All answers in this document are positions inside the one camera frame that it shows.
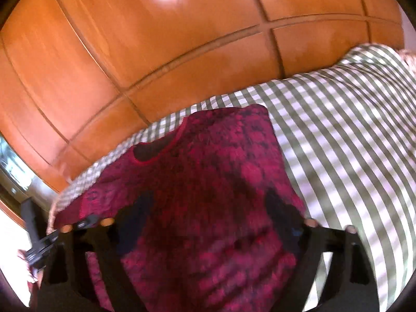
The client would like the red floral patterned sweater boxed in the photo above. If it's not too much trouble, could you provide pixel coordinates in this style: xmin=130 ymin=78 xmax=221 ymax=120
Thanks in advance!
xmin=55 ymin=104 xmax=303 ymax=311

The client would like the green white checkered bedsheet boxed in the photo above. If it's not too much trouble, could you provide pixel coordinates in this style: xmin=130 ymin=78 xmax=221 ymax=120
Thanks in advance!
xmin=49 ymin=44 xmax=415 ymax=311

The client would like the wooden panelled wardrobe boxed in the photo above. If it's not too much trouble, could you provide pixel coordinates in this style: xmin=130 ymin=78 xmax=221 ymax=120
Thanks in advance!
xmin=1 ymin=0 xmax=403 ymax=191

